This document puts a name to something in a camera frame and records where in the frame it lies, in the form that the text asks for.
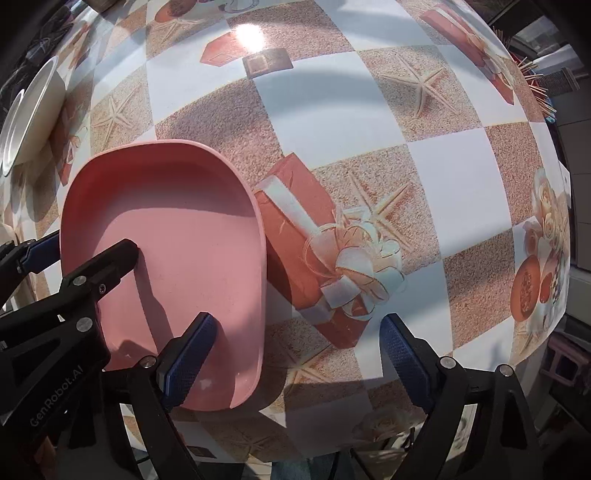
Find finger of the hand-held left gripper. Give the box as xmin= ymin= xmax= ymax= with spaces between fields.
xmin=0 ymin=239 xmax=140 ymax=342
xmin=0 ymin=230 xmax=62 ymax=306

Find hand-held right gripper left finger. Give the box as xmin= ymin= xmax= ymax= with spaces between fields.
xmin=99 ymin=312 xmax=218 ymax=480

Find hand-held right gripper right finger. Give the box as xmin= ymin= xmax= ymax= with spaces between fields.
xmin=379 ymin=313 xmax=544 ymax=480

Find pink oval plastic plate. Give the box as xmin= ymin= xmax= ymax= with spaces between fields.
xmin=59 ymin=139 xmax=267 ymax=411

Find white paper plate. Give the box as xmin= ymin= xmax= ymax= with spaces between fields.
xmin=14 ymin=69 xmax=66 ymax=164
xmin=0 ymin=55 xmax=58 ymax=178

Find pink plastic stool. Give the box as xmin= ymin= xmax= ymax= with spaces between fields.
xmin=547 ymin=335 xmax=591 ymax=393

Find checkered printed tablecloth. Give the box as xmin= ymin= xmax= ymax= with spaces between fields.
xmin=0 ymin=0 xmax=573 ymax=462

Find wooden skewers bundle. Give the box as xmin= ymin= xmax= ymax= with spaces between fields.
xmin=492 ymin=25 xmax=559 ymax=123

